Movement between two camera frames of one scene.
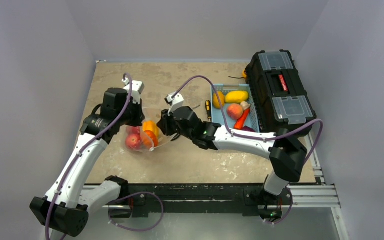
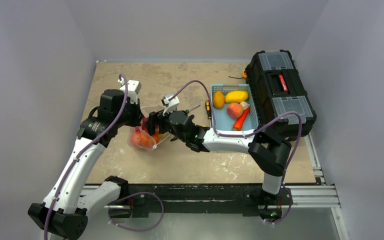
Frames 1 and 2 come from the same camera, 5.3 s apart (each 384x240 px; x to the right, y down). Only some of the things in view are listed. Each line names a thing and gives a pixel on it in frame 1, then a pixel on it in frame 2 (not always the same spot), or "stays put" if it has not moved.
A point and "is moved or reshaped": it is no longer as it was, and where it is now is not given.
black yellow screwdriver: x=208 y=106 stays put
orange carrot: x=240 y=122 stays put
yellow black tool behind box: x=244 y=75 stays put
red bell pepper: x=131 y=129 is moved or reshaped
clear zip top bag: x=147 y=137 is moved or reshaped
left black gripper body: x=132 y=116 stays put
